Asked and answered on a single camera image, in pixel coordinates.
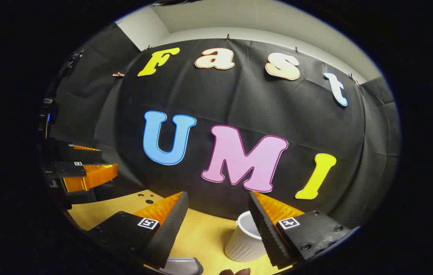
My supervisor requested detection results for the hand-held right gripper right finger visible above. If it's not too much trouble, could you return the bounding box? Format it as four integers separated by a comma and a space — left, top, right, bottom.
248, 190, 352, 270

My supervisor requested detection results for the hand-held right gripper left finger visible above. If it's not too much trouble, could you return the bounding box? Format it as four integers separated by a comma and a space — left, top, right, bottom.
86, 191, 189, 270

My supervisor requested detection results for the grey plastic dustpan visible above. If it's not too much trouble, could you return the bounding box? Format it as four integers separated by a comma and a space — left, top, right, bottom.
165, 257, 204, 275

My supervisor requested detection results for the yellow wooden desktop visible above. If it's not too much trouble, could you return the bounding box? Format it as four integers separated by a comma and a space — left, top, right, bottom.
66, 189, 293, 275

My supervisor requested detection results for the black backdrop cloth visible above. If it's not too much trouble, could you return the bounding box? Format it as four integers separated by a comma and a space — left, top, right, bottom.
50, 23, 402, 230

